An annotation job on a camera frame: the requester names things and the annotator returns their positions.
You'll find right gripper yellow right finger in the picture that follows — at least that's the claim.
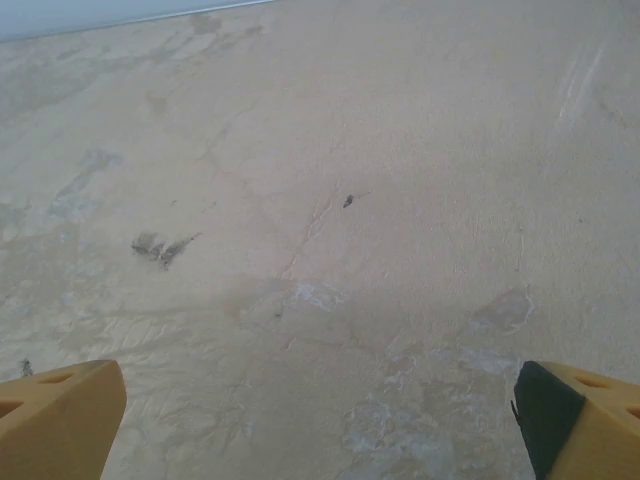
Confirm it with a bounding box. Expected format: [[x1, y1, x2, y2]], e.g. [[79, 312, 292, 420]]
[[510, 360, 640, 480]]

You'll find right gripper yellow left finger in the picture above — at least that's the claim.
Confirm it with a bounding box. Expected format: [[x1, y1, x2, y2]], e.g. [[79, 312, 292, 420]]
[[0, 358, 128, 480]]

